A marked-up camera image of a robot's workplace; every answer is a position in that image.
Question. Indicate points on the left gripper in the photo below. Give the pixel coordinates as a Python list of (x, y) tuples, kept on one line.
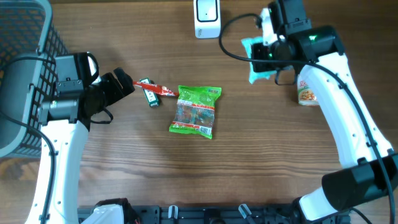
[(117, 91)]

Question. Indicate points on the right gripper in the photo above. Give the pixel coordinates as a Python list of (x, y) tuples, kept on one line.
[(257, 51)]

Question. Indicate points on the teal wet wipes packet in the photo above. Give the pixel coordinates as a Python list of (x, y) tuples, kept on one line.
[(253, 76)]

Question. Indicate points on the small green box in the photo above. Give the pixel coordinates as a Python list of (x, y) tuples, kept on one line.
[(151, 97)]

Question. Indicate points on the red snack packet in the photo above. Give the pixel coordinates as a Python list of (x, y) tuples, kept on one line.
[(157, 89)]

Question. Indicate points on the cup noodles container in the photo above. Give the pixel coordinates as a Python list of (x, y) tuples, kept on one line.
[(306, 96)]

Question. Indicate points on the green snack bag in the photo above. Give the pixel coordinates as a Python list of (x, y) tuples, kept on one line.
[(195, 112)]

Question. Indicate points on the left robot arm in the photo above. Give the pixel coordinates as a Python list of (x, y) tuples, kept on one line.
[(65, 117)]

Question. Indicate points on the white barcode scanner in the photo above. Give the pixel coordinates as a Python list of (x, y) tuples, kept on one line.
[(207, 18)]

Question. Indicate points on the grey plastic shopping basket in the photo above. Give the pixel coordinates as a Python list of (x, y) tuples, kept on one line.
[(29, 45)]

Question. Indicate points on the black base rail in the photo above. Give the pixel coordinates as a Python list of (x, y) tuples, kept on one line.
[(268, 214)]

